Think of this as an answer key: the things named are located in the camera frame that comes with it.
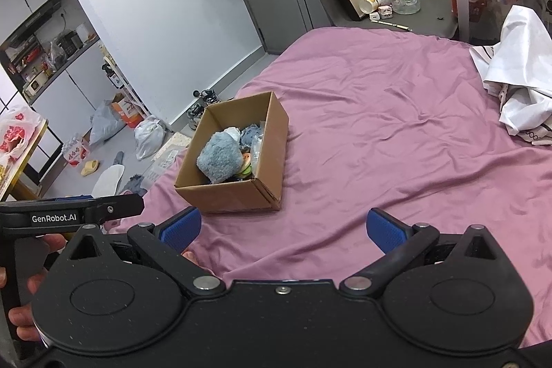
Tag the pink bedsheet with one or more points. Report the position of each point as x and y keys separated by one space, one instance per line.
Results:
x=388 y=135

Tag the burger plush toy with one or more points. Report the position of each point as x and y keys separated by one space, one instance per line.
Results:
x=246 y=167

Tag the pencil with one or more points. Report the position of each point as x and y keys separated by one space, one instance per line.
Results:
x=396 y=25

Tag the red and white plastic bag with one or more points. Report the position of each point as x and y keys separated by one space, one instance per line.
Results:
x=15 y=135

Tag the small patterned box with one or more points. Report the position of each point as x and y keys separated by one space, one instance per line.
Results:
x=384 y=12

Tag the cardboard box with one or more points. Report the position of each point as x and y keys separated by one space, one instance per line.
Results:
x=228 y=195

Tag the yellow slipper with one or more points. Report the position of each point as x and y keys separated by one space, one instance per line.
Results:
x=90 y=167

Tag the grey plastic bag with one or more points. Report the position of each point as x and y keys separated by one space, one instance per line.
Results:
x=103 y=124

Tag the grey fluffy plush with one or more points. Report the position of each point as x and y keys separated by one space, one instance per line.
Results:
x=220 y=159

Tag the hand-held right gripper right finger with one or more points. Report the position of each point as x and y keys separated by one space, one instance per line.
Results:
x=386 y=231

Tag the orange cardboard carton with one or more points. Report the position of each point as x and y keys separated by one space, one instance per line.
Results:
x=129 y=111

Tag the wooden table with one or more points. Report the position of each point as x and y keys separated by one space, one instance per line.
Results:
x=26 y=169

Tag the black sneaker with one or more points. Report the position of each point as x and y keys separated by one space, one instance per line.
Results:
x=209 y=95
x=196 y=113

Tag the person's left hand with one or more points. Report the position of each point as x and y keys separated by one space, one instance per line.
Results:
x=58 y=242

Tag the pack of water bottles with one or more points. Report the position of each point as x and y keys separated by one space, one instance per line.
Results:
x=76 y=152

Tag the white crumpled cloth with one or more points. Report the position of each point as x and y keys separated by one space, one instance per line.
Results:
x=517 y=62

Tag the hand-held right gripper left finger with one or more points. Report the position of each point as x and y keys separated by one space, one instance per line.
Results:
x=181 y=231

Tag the paper sheets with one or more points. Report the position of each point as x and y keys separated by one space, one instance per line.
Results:
x=170 y=154

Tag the instant noodle cup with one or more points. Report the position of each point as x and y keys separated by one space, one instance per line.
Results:
x=373 y=1

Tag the range hood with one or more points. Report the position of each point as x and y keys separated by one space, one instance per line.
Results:
x=30 y=23

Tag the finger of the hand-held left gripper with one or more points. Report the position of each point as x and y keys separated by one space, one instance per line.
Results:
x=120 y=207

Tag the white kitchen cabinet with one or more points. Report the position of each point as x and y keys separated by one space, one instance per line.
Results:
x=73 y=92

